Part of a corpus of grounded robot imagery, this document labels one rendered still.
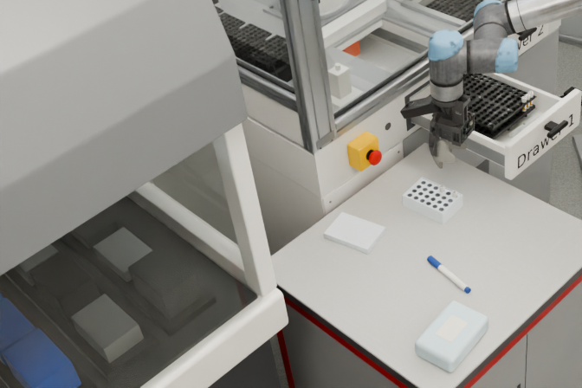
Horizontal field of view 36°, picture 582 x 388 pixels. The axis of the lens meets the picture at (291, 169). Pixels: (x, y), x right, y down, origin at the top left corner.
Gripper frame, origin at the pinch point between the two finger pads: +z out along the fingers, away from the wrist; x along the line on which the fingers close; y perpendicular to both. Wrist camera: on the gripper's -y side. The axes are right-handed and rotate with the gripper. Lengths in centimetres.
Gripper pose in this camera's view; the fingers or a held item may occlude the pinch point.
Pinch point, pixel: (442, 158)
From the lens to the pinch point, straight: 222.4
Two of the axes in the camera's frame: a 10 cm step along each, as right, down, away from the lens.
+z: 1.4, 7.7, 6.3
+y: 8.0, 2.9, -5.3
